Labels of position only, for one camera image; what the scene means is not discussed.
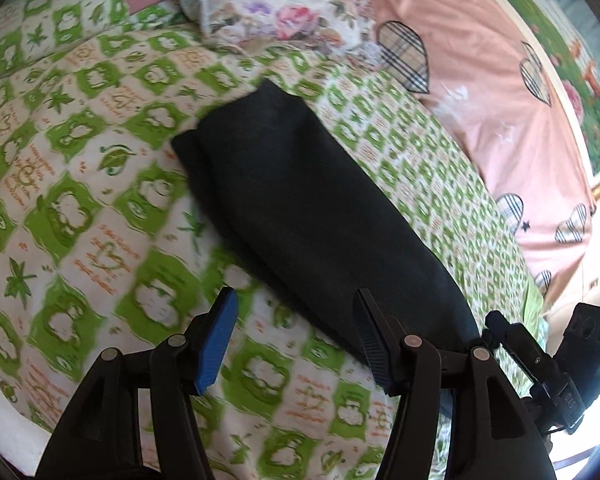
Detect black pants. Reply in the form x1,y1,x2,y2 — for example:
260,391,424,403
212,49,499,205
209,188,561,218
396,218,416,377
171,81,479,359

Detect green checkered bed sheet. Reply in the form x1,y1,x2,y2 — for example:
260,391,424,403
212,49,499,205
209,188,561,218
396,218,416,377
0,0,545,479

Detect pink quilt with hearts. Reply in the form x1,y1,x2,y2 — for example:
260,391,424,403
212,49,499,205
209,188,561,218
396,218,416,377
373,0,595,306

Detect floral white pillow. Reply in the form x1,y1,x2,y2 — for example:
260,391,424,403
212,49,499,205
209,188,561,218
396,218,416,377
180,0,381,70

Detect landscape painting gold frame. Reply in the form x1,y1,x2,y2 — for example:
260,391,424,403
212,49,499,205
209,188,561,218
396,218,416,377
506,0,600,198

